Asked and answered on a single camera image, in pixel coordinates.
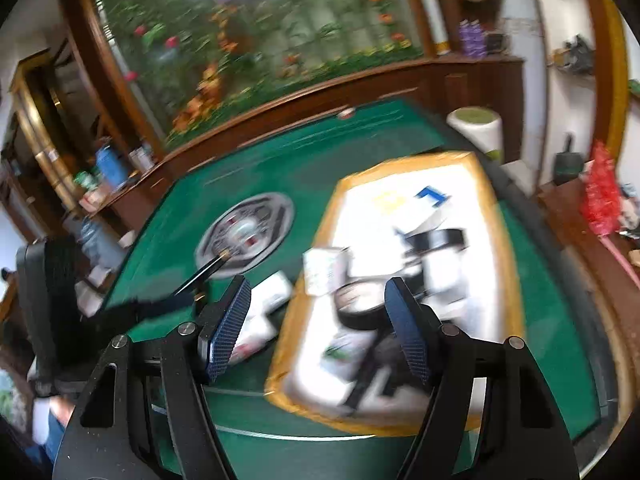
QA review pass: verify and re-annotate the white box green print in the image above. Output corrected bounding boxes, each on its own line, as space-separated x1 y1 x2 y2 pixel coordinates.
320 332 373 376

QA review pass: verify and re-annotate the round table control panel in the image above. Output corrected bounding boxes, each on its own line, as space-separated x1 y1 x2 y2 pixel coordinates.
195 192 296 281

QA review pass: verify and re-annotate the person's left forearm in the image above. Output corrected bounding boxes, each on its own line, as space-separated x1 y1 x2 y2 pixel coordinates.
27 392 81 466

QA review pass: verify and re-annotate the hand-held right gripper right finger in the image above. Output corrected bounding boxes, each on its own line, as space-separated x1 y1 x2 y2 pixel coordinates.
384 276 581 480

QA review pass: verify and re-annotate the black tape roll beige core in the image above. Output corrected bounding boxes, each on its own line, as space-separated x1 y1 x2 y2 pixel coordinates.
334 281 393 333

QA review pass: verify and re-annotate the white box blue mark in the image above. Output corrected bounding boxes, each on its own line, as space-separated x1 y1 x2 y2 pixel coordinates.
400 185 453 233

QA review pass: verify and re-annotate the blue thermos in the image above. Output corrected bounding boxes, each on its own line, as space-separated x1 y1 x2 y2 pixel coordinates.
95 144 128 188

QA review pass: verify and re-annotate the grey thermos kettle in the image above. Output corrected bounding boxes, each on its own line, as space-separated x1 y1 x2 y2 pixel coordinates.
77 215 126 271

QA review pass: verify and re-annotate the yellow rimmed tray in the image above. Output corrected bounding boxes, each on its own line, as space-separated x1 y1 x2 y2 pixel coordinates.
264 151 526 437

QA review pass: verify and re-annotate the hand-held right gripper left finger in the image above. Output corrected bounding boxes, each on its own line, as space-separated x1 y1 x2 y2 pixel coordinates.
52 275 252 480

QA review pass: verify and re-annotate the small white box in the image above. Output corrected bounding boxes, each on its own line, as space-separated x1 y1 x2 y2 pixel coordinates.
302 246 351 297

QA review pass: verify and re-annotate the dark pot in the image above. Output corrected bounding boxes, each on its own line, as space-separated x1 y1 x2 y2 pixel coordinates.
552 132 586 186

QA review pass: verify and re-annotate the yellow tape roll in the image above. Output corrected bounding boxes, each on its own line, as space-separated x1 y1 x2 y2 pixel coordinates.
372 191 408 211

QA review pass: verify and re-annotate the wooden partition cabinet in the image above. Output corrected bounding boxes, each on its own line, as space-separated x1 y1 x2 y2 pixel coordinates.
55 0 526 231

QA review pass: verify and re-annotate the black plastic case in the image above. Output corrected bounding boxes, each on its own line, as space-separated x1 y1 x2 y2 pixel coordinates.
342 330 431 411

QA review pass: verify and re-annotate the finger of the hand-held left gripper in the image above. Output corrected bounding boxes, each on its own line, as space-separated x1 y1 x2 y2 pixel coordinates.
96 291 199 337

